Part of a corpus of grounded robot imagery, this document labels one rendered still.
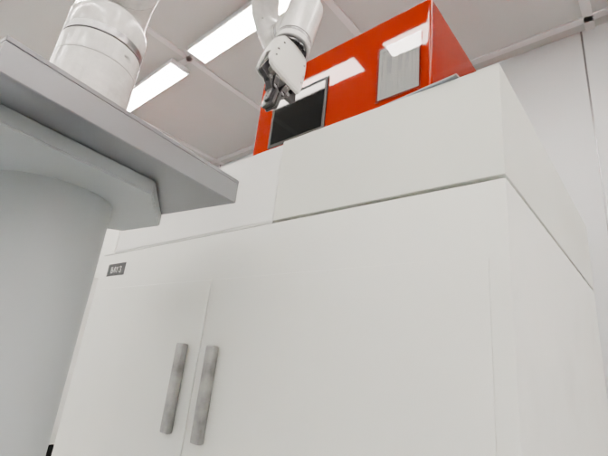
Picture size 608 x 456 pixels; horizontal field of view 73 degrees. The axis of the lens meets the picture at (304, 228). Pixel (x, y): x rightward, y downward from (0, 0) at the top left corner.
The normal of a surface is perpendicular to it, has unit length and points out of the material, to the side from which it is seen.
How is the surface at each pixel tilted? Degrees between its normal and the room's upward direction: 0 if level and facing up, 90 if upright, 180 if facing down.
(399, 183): 90
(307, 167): 90
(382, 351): 90
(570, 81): 90
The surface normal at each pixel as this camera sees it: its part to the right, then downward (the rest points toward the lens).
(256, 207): -0.65, -0.30
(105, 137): -0.11, 0.94
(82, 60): 0.27, -0.25
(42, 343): 0.87, -0.07
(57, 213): 0.72, -0.15
